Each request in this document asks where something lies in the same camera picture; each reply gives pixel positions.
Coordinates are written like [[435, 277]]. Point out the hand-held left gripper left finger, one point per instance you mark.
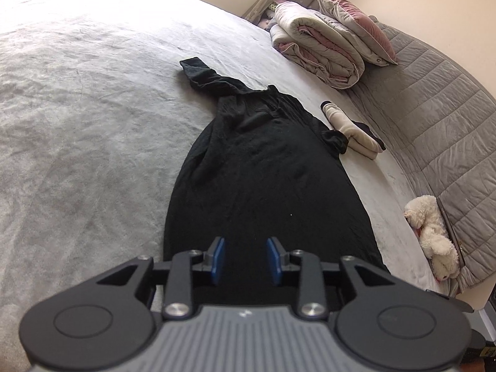
[[218, 259]]

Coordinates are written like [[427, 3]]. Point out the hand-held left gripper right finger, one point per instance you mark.
[[274, 259]]

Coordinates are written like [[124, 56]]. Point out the black shirt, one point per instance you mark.
[[263, 170]]

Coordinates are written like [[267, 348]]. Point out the folded cream garment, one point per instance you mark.
[[356, 139]]

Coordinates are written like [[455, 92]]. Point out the white plush toy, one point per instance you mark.
[[430, 232]]

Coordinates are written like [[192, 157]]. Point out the folded grey pink quilt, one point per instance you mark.
[[321, 46]]

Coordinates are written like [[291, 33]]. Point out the grey quilted headboard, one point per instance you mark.
[[445, 124]]

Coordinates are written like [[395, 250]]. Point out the bedside cloth pile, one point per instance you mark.
[[267, 17]]

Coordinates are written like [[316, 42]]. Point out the pink grey pillow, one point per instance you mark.
[[360, 19]]

